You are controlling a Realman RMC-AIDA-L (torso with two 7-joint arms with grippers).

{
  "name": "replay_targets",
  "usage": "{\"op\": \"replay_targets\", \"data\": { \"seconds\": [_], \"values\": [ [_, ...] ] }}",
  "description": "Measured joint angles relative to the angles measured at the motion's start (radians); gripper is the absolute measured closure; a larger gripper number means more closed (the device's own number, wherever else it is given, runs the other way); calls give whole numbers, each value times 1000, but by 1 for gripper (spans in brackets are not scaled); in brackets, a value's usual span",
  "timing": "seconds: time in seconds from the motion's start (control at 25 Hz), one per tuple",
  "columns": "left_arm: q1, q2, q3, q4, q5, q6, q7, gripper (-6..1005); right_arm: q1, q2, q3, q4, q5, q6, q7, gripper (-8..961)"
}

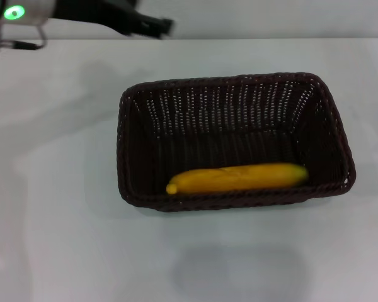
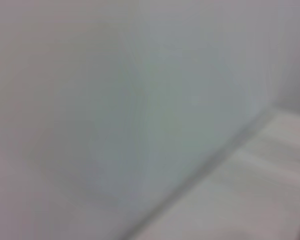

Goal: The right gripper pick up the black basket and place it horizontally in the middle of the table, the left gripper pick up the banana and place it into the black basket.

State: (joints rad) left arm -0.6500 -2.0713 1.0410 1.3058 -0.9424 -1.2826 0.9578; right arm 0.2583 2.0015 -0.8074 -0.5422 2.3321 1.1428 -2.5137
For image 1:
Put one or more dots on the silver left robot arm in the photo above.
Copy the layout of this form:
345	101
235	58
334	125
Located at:
25	11

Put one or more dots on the yellow banana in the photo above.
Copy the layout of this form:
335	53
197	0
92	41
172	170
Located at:
239	177

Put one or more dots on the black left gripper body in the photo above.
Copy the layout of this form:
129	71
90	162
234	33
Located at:
94	12

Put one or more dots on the black woven rectangular basket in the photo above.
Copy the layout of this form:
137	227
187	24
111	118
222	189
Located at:
226	126

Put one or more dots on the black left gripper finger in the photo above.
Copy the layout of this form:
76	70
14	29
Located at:
159	24
146	34

